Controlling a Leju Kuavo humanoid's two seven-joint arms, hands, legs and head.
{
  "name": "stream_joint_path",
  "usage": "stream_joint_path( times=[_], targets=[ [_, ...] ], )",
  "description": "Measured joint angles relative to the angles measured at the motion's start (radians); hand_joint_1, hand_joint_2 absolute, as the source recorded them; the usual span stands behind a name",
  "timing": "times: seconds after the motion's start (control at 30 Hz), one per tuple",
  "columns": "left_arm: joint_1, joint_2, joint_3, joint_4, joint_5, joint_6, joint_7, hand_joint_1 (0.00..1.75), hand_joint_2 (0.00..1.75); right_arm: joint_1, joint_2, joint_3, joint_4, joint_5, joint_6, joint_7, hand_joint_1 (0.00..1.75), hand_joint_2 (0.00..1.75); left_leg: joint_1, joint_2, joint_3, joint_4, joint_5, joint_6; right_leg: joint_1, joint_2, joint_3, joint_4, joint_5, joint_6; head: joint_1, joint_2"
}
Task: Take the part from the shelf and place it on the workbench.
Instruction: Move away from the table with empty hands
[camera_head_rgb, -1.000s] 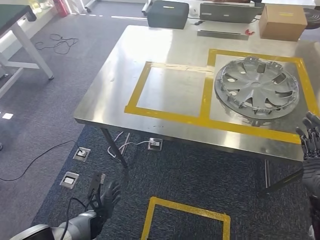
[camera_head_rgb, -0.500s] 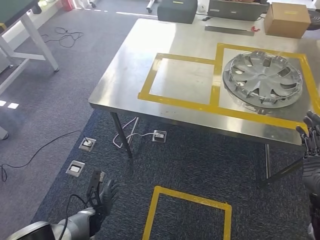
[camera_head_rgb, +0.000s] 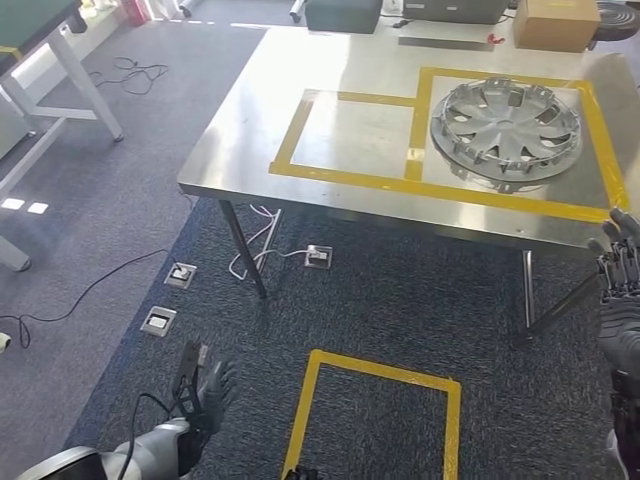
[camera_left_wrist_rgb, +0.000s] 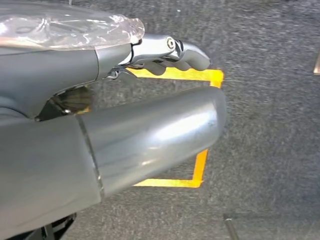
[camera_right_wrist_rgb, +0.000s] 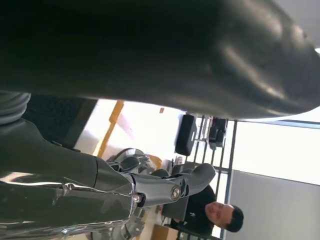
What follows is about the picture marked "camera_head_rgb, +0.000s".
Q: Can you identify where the white frame green table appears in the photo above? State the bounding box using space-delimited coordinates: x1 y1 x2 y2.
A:
0 0 125 273

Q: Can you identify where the grey flat metal plate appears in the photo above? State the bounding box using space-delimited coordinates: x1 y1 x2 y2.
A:
398 36 495 53

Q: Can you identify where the small black box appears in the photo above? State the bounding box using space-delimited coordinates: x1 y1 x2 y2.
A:
65 6 89 35

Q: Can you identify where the steel workbench table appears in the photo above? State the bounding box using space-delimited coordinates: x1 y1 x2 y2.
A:
177 26 640 350

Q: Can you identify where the black ribbed round disc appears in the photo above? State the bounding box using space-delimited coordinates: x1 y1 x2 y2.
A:
589 0 640 50

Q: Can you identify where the cardboard box yellow label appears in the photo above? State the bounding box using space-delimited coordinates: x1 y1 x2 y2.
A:
512 0 602 54

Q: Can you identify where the grey laptop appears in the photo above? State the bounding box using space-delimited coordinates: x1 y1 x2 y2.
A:
402 0 511 26

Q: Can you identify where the white socket cable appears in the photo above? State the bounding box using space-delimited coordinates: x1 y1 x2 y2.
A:
228 203 309 283

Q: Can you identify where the red floor object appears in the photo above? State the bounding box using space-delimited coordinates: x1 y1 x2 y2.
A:
121 0 146 27

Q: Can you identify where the black case yellow label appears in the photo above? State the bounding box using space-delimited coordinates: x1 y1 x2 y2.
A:
305 0 384 35

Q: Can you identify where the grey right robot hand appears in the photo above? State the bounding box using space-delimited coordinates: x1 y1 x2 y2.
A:
587 208 640 379

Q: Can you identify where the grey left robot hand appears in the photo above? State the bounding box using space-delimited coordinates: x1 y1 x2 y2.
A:
197 359 240 435

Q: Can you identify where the yellow floor tape square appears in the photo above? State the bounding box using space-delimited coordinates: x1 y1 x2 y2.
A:
281 349 462 480

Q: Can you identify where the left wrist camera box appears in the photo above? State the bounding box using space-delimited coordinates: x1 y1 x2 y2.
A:
172 339 210 407

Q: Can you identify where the steel floor socket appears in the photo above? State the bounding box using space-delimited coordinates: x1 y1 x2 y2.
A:
303 244 334 270
140 305 177 339
164 261 198 291

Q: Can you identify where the yellow tape on workbench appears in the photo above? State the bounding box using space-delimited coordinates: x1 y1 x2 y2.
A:
269 66 631 225

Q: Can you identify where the black floor cable loop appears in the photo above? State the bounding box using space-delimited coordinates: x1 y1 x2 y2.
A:
88 56 170 97

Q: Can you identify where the silver wheel hubcap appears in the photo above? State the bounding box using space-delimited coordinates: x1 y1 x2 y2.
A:
429 76 584 195

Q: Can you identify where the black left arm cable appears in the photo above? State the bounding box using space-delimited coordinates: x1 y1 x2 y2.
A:
117 392 174 480

